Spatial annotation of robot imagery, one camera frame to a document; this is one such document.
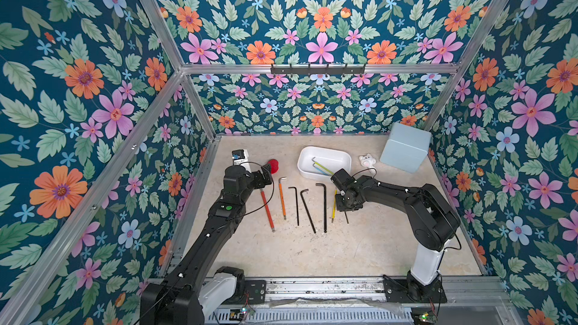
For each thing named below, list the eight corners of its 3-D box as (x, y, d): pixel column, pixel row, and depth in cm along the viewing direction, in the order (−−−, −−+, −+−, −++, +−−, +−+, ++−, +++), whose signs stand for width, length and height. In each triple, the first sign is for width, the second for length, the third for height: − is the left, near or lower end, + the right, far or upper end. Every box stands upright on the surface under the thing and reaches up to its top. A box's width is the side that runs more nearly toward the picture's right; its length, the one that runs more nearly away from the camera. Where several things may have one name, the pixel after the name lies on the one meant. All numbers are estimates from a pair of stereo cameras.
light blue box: (377, 169, 109) (387, 146, 96) (384, 145, 119) (393, 121, 106) (413, 180, 104) (428, 158, 91) (417, 154, 114) (431, 131, 101)
